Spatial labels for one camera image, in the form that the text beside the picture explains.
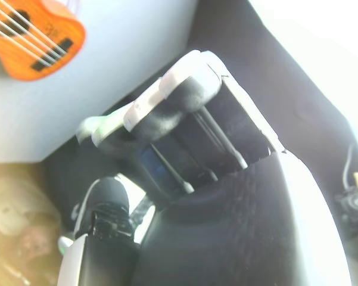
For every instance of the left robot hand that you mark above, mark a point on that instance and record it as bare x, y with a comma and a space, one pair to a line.
226, 232

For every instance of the orange wooden ukulele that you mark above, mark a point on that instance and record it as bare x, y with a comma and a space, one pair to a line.
26, 44

